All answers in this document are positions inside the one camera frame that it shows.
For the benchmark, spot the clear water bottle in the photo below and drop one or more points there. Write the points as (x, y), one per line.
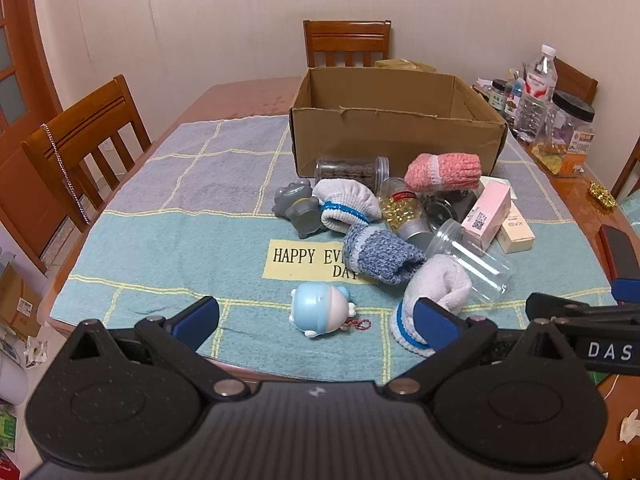
(537, 90)

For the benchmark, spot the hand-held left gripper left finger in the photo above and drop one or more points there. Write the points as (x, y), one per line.
(196, 317)

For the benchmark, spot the pink carton box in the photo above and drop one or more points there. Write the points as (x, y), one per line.
(487, 210)

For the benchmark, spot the grey toy dinosaur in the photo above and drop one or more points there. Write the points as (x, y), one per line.
(300, 210)

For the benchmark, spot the clear jar black lid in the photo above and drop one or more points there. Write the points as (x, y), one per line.
(565, 140)

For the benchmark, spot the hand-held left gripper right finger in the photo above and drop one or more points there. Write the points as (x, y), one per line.
(437, 324)

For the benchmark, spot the stack of white papers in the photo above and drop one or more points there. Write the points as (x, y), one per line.
(481, 85)

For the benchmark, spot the small dark jar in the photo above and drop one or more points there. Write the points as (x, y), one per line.
(498, 95)

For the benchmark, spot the clear jar brown contents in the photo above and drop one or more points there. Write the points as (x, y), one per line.
(350, 172)

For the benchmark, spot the dark glass jar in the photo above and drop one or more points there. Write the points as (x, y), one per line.
(440, 207)

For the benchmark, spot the teal packet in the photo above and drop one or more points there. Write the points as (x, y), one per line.
(631, 207)

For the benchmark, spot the light blue toy figure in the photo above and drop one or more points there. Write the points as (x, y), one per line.
(315, 305)

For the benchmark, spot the brown cardboard box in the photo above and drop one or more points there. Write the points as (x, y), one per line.
(390, 145)

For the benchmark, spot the blue checked towel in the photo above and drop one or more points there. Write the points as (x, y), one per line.
(175, 240)

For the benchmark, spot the gold ornament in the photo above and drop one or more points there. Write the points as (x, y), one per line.
(602, 197)

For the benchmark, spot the cream carton box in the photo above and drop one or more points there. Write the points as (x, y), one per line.
(516, 234)

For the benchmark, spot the blue cap bottle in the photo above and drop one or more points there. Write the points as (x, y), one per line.
(514, 102)

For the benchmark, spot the pink knitted sock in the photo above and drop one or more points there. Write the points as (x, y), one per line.
(445, 170)

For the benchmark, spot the wooden door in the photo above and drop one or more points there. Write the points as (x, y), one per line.
(20, 160)

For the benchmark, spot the cardboard box on floor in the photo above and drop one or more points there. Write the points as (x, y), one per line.
(17, 300)

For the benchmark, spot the clear plastic jar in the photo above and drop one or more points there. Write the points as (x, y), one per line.
(480, 265)

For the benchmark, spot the red black phone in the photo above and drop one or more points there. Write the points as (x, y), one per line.
(622, 255)

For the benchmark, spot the white knitted sock blue band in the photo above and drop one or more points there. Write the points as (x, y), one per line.
(345, 200)
(440, 280)

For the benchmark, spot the bottle of gold capsules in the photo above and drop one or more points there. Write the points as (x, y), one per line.
(400, 207)

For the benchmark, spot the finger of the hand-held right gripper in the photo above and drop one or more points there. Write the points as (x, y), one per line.
(600, 330)
(627, 292)

